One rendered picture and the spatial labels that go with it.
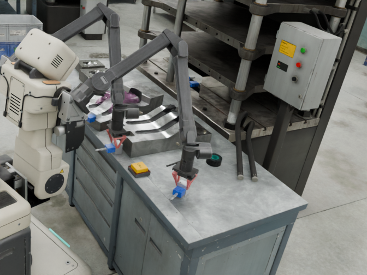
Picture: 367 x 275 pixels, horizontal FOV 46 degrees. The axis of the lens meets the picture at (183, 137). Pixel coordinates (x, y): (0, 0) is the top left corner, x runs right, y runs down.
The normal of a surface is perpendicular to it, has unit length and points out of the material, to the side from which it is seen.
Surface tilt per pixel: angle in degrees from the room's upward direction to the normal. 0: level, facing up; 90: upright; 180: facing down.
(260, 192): 0
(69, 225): 0
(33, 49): 48
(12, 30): 92
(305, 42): 90
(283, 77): 90
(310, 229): 0
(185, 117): 41
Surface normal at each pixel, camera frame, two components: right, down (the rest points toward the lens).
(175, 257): -0.82, 0.15
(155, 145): 0.54, 0.47
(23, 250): 0.76, 0.42
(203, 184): 0.17, -0.87
